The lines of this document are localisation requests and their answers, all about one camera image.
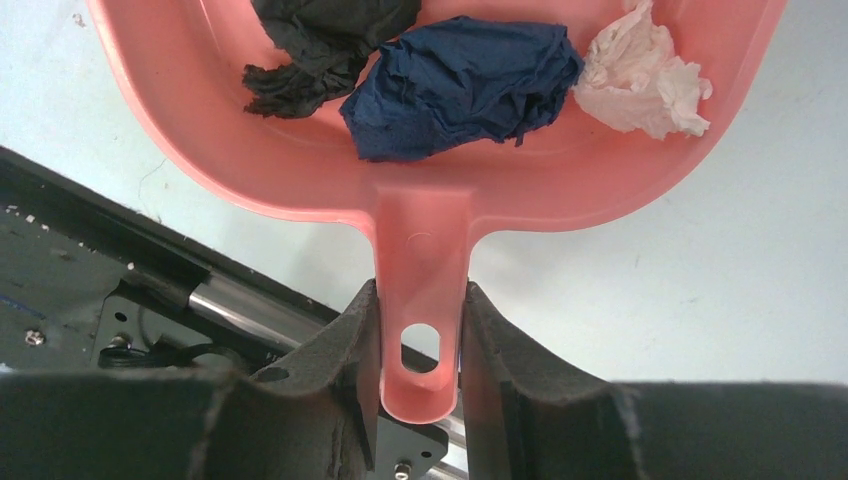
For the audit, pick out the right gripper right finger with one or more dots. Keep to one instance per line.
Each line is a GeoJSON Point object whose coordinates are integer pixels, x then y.
{"type": "Point", "coordinates": [529, 414]}

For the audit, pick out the pink plastic dustpan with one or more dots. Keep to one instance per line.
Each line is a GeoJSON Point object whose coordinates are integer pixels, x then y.
{"type": "Point", "coordinates": [178, 65]}

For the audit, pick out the small dark blue paper scrap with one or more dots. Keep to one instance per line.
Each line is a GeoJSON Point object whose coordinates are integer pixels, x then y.
{"type": "Point", "coordinates": [457, 81]}

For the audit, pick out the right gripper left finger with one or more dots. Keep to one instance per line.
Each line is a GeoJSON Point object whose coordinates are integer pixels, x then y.
{"type": "Point", "coordinates": [310, 415]}

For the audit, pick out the white paper scrap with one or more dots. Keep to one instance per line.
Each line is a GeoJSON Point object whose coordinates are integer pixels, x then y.
{"type": "Point", "coordinates": [633, 79]}

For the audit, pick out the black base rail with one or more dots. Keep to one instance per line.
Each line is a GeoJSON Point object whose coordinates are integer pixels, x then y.
{"type": "Point", "coordinates": [88, 285]}

